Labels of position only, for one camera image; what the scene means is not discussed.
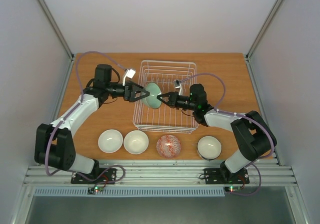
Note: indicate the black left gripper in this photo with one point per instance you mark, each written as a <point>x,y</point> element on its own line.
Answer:
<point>130,92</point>

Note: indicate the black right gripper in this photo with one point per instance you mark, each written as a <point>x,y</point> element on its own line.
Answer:
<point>172,101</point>

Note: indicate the celadon green ceramic bowl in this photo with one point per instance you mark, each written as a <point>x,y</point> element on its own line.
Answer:
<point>151,101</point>

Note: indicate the red patterned bowl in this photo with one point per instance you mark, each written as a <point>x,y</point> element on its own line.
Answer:
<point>168,146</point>

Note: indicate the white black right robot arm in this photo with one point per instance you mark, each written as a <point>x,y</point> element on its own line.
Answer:
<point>253,136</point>

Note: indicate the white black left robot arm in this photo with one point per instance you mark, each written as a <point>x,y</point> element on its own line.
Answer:
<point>54,145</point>

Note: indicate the white bowl far left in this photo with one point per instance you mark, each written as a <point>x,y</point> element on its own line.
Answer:
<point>110,141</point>

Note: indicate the white bowl black rim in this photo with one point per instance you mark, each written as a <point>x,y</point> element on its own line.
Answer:
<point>209,148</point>

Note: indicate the left green circuit board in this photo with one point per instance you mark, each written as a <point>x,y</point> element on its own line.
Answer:
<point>94,190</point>

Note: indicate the green circuit board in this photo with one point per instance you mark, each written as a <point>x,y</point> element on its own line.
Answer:
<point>94,190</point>
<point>232,189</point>

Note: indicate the right green circuit board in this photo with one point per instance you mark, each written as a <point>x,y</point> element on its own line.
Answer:
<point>232,189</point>

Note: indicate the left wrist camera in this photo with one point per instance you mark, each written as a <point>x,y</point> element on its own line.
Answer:
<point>128,74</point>

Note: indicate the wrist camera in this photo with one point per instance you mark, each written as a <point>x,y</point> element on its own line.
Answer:
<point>178,87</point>
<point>128,74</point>

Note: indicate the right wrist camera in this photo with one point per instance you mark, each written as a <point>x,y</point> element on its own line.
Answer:
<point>178,87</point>

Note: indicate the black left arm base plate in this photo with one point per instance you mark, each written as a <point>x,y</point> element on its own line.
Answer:
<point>97,176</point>

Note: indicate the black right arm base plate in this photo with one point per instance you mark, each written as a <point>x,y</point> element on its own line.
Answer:
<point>215,176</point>

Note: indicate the aluminium frame post right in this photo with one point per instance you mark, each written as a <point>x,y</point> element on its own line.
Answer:
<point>267,22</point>

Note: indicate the aluminium frame post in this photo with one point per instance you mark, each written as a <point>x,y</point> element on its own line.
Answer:
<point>267,22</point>
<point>55,28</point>

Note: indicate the aluminium rail base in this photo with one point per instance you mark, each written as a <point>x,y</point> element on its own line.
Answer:
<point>174,173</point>

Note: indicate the grey slotted cable duct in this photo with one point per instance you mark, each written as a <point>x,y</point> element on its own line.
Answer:
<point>131,192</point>

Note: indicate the aluminium frame post left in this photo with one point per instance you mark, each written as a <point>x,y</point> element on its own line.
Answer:
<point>55,28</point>

